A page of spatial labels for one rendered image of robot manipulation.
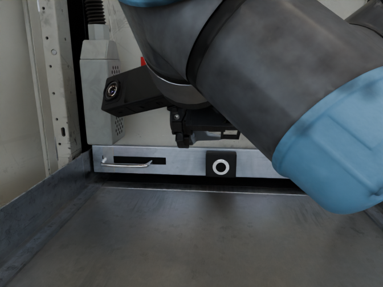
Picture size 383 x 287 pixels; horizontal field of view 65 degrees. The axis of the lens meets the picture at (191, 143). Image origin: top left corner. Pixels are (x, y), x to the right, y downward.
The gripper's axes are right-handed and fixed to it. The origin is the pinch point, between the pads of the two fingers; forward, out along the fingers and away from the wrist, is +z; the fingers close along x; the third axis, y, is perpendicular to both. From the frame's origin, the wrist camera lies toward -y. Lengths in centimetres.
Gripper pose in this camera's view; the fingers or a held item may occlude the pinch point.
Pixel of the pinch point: (188, 131)
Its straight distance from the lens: 47.0
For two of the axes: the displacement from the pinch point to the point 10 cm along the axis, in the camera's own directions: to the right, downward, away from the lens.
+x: 0.5, -9.7, 2.5
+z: 0.8, 2.6, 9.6
